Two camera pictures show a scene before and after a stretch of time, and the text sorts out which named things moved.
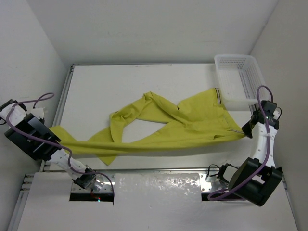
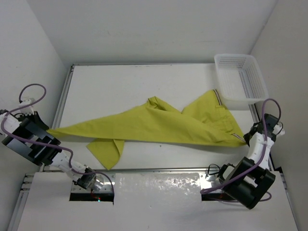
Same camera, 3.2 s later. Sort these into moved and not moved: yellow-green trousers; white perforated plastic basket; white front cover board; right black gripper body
Moved: yellow-green trousers; right black gripper body
Not moved: white perforated plastic basket; white front cover board
